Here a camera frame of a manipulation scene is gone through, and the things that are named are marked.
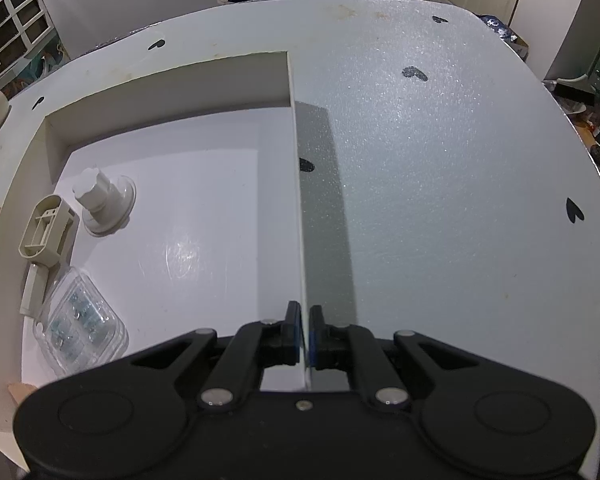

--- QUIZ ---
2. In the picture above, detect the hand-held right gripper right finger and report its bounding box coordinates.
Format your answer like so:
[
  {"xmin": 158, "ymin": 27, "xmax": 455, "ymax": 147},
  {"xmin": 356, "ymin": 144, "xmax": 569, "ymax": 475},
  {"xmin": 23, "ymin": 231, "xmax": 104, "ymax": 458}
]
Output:
[{"xmin": 309, "ymin": 306, "xmax": 481, "ymax": 408}]

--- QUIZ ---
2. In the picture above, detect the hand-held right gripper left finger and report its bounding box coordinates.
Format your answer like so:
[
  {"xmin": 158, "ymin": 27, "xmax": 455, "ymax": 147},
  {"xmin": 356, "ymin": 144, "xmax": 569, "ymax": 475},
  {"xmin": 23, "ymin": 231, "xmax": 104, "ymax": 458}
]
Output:
[{"xmin": 130, "ymin": 301, "xmax": 301, "ymax": 409}]

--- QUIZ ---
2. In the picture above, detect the white shallow cardboard box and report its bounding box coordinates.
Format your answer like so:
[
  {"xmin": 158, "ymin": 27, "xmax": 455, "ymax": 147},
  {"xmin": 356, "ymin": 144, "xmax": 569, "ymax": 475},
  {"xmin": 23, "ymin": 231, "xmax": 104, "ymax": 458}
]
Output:
[{"xmin": 0, "ymin": 51, "xmax": 313, "ymax": 433}]

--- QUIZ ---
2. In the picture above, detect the clear plastic case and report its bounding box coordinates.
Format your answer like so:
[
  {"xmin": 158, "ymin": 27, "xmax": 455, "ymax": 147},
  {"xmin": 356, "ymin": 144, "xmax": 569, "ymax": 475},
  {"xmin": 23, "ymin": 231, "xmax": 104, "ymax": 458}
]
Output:
[{"xmin": 32, "ymin": 266, "xmax": 130, "ymax": 379}]

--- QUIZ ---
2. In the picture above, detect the white suction cup knob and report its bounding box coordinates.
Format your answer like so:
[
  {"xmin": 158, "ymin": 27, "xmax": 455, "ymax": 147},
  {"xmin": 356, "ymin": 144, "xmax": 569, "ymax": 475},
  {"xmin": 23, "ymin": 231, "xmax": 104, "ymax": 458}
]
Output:
[{"xmin": 71, "ymin": 165, "xmax": 137, "ymax": 238}]

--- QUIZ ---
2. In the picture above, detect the beige plastic handle piece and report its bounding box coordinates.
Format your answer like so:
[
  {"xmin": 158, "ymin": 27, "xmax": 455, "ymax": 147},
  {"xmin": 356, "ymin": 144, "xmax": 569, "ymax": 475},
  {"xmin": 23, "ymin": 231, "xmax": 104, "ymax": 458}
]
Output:
[{"xmin": 19, "ymin": 194, "xmax": 79, "ymax": 317}]

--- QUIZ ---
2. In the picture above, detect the small brown block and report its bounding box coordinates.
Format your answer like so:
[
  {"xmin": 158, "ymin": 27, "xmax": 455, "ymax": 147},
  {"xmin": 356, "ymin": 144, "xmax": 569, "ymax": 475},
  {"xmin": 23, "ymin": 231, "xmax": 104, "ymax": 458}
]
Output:
[{"xmin": 7, "ymin": 381, "xmax": 40, "ymax": 406}]

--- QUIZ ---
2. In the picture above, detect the white drawer unit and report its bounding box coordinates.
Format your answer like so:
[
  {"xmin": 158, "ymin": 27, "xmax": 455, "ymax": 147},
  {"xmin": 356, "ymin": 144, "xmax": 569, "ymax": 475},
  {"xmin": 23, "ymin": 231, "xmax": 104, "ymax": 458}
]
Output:
[{"xmin": 0, "ymin": 0, "xmax": 57, "ymax": 87}]

